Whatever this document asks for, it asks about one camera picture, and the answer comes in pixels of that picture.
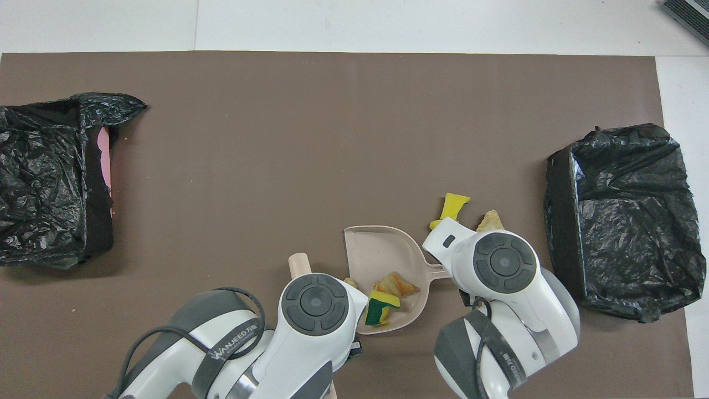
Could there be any green yellow sponge piece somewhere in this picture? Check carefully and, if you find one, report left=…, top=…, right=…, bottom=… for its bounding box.
left=364, top=291, right=401, bottom=328

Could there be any ridged beige orange sponge piece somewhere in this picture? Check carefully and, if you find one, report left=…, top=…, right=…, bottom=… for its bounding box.
left=374, top=272, right=420, bottom=297

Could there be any angular beige sponge piece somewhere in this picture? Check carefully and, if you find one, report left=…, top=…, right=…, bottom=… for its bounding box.
left=475, top=209, right=505, bottom=233

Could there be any beige plastic dustpan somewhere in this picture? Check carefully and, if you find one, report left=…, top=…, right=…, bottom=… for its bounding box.
left=343, top=225, right=452, bottom=335

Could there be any bright yellow sponge piece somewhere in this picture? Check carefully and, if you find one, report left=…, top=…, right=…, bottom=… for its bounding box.
left=429, top=192, right=471, bottom=231

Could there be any beige hand brush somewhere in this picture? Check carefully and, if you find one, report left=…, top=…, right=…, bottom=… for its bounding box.
left=288, top=252, right=340, bottom=399

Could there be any black bag lined bin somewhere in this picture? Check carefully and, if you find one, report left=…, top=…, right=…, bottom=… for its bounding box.
left=544, top=123, right=708, bottom=324

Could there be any pink bin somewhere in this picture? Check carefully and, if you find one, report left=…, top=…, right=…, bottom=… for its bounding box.
left=97, top=126, right=115, bottom=211

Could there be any black trash bag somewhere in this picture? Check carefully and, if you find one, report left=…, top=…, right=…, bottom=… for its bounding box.
left=0, top=93, right=148, bottom=270

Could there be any brown table mat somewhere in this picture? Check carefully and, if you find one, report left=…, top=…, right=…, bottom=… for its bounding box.
left=0, top=52, right=694, bottom=399

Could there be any dark grey ribbed device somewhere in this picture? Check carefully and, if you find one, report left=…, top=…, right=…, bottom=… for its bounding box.
left=660, top=0, right=709, bottom=48

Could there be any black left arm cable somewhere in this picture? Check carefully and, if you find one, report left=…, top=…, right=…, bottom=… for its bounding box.
left=119, top=287, right=266, bottom=399

